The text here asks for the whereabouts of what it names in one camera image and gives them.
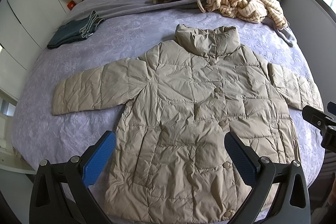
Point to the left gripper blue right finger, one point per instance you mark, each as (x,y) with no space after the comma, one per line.
(291,201)

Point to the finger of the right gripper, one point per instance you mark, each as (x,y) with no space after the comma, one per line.
(324,123)

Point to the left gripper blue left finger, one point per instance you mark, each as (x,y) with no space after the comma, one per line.
(48,202)

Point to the beige quilted puffer jacket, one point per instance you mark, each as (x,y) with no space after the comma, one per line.
(181,97)

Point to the grey sock garment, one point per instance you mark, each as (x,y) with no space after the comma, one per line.
(287,35)

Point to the dark teal folded jeans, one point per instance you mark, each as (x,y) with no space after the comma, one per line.
(76,30)

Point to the lavender embossed bed cover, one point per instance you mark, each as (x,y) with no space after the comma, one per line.
(131,28)

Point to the white wardrobe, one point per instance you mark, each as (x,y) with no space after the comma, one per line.
(26,27)

